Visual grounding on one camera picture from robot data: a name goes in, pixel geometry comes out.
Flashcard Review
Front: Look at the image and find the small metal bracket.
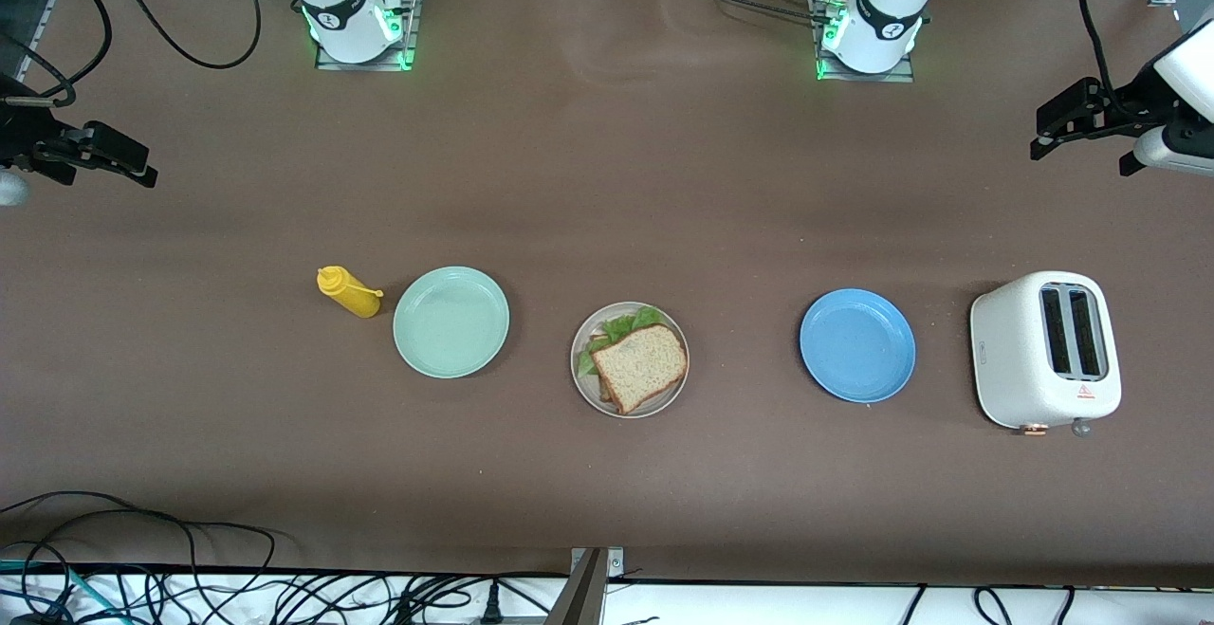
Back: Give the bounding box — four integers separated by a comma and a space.
569, 547, 625, 580

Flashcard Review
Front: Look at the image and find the yellow squeeze bottle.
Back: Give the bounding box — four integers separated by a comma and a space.
316, 266, 384, 320

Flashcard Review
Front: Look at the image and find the blue plate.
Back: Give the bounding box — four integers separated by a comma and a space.
800, 288, 917, 405

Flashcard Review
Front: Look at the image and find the beige plate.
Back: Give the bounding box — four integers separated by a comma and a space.
570, 302, 690, 419

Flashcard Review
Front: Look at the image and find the teal cable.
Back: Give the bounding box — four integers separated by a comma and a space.
0, 559, 105, 625

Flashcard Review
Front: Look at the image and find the grey metal post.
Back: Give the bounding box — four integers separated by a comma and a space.
545, 549, 608, 625

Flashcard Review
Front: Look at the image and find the mint green plate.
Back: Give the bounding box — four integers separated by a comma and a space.
393, 267, 510, 379

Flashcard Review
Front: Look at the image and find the dark crust bread slice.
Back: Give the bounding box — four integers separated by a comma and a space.
592, 323, 690, 415

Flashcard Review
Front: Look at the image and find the black looped cable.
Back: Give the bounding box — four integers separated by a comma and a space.
0, 490, 276, 597

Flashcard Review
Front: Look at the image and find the white toaster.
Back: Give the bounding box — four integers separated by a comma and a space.
969, 270, 1123, 438

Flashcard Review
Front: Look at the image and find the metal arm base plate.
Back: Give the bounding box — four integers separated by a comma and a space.
315, 0, 418, 72
814, 0, 916, 83

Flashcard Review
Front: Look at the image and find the tangled black cable bundle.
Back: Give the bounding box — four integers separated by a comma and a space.
114, 563, 570, 625

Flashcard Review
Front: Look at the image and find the green lettuce leaf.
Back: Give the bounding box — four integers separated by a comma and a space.
577, 305, 667, 379

